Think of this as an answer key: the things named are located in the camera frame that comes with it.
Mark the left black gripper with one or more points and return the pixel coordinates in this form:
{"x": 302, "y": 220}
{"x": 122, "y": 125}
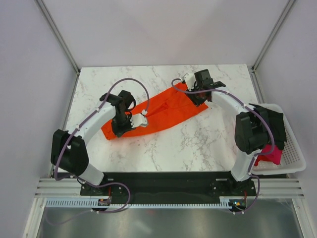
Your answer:
{"x": 119, "y": 132}

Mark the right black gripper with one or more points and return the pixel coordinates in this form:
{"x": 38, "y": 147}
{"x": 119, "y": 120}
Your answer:
{"x": 196, "y": 101}

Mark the orange t shirt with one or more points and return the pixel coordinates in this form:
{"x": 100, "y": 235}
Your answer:
{"x": 167, "y": 109}

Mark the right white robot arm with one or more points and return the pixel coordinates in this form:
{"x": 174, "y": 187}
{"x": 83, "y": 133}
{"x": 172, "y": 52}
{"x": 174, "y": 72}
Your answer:
{"x": 251, "y": 125}

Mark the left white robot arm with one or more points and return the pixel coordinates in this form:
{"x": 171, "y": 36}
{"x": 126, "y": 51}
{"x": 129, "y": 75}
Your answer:
{"x": 69, "y": 146}

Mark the black t shirt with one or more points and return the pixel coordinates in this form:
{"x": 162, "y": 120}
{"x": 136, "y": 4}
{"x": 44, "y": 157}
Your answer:
{"x": 273, "y": 115}

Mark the pink t shirt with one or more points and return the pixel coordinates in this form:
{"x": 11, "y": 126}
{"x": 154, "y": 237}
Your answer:
{"x": 274, "y": 157}

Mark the white plastic basket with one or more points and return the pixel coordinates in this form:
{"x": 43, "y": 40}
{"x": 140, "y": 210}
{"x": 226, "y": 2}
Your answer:
{"x": 292, "y": 159}

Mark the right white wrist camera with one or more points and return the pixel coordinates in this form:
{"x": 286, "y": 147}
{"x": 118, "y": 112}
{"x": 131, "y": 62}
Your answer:
{"x": 189, "y": 79}

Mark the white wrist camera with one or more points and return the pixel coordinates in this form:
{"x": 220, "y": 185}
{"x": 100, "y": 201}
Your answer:
{"x": 189, "y": 79}
{"x": 138, "y": 120}

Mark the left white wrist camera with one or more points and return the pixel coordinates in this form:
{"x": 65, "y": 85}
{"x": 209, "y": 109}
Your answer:
{"x": 138, "y": 120}

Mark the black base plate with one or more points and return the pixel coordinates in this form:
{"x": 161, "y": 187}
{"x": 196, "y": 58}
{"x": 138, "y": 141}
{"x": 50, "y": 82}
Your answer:
{"x": 117, "y": 176}

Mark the blue slotted cable duct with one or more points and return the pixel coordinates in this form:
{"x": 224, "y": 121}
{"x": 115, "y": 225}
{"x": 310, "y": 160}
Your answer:
{"x": 104, "y": 202}

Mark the right aluminium corner post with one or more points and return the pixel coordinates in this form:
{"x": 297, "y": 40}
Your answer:
{"x": 273, "y": 33}

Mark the aluminium corner post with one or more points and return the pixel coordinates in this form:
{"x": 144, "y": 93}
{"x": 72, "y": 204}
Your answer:
{"x": 273, "y": 33}
{"x": 56, "y": 32}

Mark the aluminium frame rail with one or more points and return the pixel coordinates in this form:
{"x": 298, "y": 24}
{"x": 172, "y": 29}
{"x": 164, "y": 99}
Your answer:
{"x": 142, "y": 184}

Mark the left aluminium corner post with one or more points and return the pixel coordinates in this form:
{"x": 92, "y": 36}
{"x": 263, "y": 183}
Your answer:
{"x": 56, "y": 32}

